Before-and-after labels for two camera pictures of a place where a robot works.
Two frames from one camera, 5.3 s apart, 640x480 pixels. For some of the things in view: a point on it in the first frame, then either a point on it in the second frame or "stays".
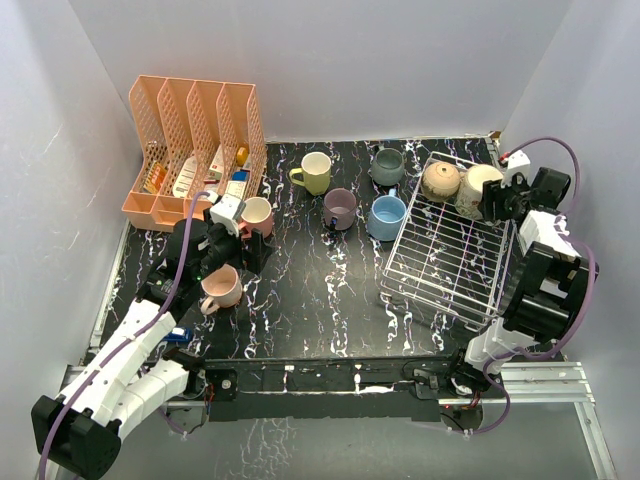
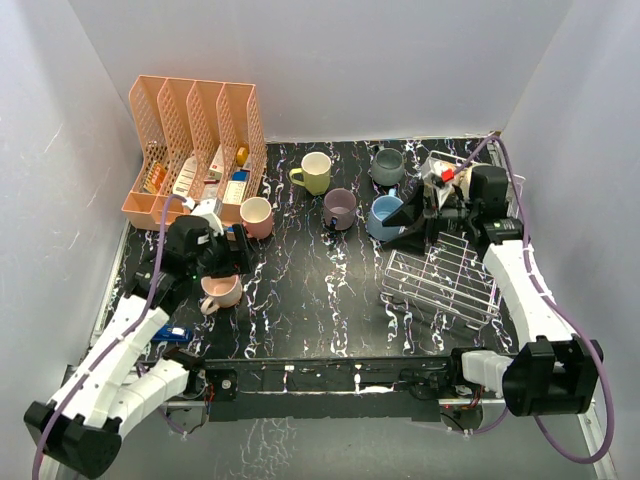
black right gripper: x=492 y=194 → x=413 y=210
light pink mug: x=226 y=287 stays
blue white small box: x=240 y=175 stays
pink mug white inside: x=256 y=215 stays
